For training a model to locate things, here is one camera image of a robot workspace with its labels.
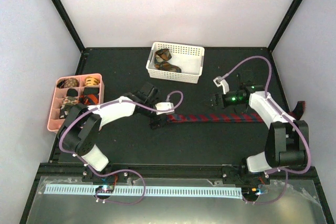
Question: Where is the red navy striped tie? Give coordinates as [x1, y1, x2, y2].
[166, 100, 307, 124]

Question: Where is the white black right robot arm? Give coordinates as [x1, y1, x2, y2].
[209, 86, 311, 184]

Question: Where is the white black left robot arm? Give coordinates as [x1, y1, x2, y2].
[57, 83, 174, 182]

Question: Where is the white perforated plastic basket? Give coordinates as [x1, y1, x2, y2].
[146, 41, 205, 84]

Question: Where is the brown patterned tie in basket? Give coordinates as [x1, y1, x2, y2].
[154, 48, 182, 73]

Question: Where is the orange navy striped tie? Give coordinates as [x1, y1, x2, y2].
[79, 94, 99, 106]

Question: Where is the orange patterned rolled tie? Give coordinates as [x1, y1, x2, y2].
[84, 76, 100, 87]

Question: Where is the pink divided organizer tray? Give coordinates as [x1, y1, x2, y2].
[47, 73, 104, 133]

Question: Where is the black rolled tie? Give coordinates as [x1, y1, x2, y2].
[66, 88, 78, 97]

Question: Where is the brown monogram rolled tie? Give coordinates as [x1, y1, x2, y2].
[56, 78, 79, 89]

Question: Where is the camouflage rolled tie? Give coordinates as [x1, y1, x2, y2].
[62, 97, 78, 105]

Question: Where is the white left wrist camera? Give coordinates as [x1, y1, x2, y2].
[155, 102, 175, 115]

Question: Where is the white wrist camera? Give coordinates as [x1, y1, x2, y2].
[213, 77, 229, 94]
[155, 102, 175, 115]

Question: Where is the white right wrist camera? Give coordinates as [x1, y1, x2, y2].
[213, 77, 229, 94]

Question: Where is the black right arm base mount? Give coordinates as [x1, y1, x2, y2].
[222, 165, 270, 186]

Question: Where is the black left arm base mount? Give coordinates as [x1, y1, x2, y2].
[81, 164, 130, 185]

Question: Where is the light blue slotted cable duct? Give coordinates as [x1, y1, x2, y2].
[44, 184, 243, 199]

